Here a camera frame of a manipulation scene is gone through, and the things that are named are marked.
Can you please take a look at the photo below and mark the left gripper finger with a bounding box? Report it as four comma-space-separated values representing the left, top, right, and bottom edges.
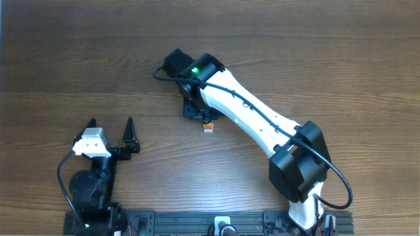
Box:
121, 116, 141, 155
73, 117, 97, 143

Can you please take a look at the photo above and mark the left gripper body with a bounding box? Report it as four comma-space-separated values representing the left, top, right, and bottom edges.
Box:
108, 147, 133, 162

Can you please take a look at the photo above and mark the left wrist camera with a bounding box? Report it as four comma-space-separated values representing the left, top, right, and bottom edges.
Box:
72, 127, 113, 159

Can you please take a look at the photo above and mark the mounting rail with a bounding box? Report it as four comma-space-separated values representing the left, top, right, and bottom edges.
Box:
63, 209, 356, 236

